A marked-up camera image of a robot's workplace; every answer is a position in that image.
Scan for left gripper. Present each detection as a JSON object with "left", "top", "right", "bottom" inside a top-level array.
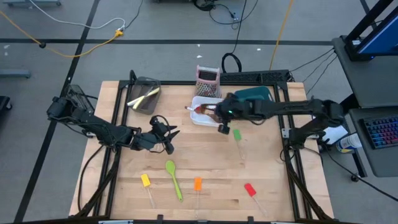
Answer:
[{"left": 134, "top": 125, "right": 181, "bottom": 152}]

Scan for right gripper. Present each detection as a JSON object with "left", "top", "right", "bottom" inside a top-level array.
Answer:
[{"left": 205, "top": 98, "right": 253, "bottom": 124}]

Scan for dark wooden spoon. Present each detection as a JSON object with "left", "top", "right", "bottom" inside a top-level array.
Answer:
[{"left": 200, "top": 104, "right": 223, "bottom": 124}]

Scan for red silicone spoon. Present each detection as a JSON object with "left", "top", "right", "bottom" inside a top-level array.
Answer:
[{"left": 185, "top": 105, "right": 206, "bottom": 114}]

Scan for green spatula clear handle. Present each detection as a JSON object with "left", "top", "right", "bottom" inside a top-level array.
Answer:
[{"left": 233, "top": 129, "right": 246, "bottom": 160}]

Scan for lime green silicone spoon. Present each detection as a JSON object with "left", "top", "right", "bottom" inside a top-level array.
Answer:
[{"left": 165, "top": 159, "right": 184, "bottom": 203}]

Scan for cream-handled table knife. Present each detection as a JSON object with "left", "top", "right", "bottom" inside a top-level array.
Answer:
[
  {"left": 132, "top": 87, "right": 161, "bottom": 110},
  {"left": 126, "top": 92, "right": 154, "bottom": 107}
]

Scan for orange spatula clear handle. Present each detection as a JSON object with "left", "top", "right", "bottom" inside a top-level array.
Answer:
[{"left": 193, "top": 177, "right": 203, "bottom": 218}]

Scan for white plastic bin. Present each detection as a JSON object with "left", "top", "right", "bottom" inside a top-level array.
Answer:
[{"left": 190, "top": 95, "right": 225, "bottom": 128}]

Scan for grey translucent plastic bin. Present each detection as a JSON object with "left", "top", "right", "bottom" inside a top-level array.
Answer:
[{"left": 129, "top": 77, "right": 162, "bottom": 115}]

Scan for teal plastic bin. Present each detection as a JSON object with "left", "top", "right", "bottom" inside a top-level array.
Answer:
[{"left": 233, "top": 86, "right": 274, "bottom": 104}]

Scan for white paper sheet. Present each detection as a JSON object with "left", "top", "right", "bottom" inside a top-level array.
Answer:
[{"left": 322, "top": 125, "right": 349, "bottom": 146}]

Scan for grey workstation desk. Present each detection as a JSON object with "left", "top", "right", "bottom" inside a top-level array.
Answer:
[{"left": 331, "top": 35, "right": 398, "bottom": 109}]

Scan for grey keyboard desk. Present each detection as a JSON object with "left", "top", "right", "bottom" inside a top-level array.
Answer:
[{"left": 348, "top": 107, "right": 398, "bottom": 178}]

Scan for backlit keyboard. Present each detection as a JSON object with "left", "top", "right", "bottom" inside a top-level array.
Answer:
[{"left": 361, "top": 115, "right": 398, "bottom": 151}]

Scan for black monitor stand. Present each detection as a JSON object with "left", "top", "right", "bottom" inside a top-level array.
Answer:
[{"left": 344, "top": 0, "right": 395, "bottom": 62}]

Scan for computer monitor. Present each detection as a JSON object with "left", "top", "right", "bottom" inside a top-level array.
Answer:
[{"left": 356, "top": 7, "right": 398, "bottom": 56}]

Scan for pink-handled metal box grater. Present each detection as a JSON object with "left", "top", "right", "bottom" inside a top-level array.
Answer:
[{"left": 195, "top": 64, "right": 222, "bottom": 99}]

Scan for black hanging cable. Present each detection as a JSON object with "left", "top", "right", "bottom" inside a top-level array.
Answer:
[{"left": 221, "top": 0, "right": 249, "bottom": 74}]

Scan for black perforated cable tray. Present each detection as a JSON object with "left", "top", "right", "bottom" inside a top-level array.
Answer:
[{"left": 220, "top": 69, "right": 290, "bottom": 83}]

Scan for yellow spatula clear handle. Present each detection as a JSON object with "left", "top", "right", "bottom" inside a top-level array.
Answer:
[{"left": 140, "top": 173, "right": 155, "bottom": 209}]

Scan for red spatula clear handle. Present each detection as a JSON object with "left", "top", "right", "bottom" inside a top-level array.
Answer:
[{"left": 244, "top": 182, "right": 268, "bottom": 217}]

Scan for long yellow cable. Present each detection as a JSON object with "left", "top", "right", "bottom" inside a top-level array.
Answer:
[{"left": 269, "top": 0, "right": 295, "bottom": 71}]

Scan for black coiled floor cables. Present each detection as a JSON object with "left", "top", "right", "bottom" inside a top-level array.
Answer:
[{"left": 193, "top": 0, "right": 259, "bottom": 26}]

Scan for yellow floor extension cable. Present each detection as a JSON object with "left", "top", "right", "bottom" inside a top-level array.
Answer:
[{"left": 0, "top": 11, "right": 124, "bottom": 58}]

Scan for white floor cable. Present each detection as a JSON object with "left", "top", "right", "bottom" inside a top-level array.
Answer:
[{"left": 29, "top": 0, "right": 126, "bottom": 30}]

